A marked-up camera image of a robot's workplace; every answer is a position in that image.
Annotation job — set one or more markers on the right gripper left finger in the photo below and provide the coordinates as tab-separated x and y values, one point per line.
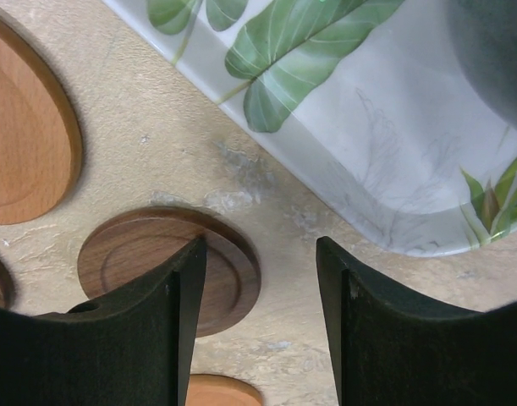
130	346

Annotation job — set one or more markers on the dark wood coaster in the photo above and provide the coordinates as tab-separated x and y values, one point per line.
132	243

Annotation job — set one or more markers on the floral serving tray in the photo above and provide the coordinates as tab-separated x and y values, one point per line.
363	101

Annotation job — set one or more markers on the light wood round coaster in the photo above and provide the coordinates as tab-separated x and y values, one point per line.
41	149

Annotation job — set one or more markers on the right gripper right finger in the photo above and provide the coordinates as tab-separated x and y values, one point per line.
391	345

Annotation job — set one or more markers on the grey cup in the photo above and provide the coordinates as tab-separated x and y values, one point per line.
484	36

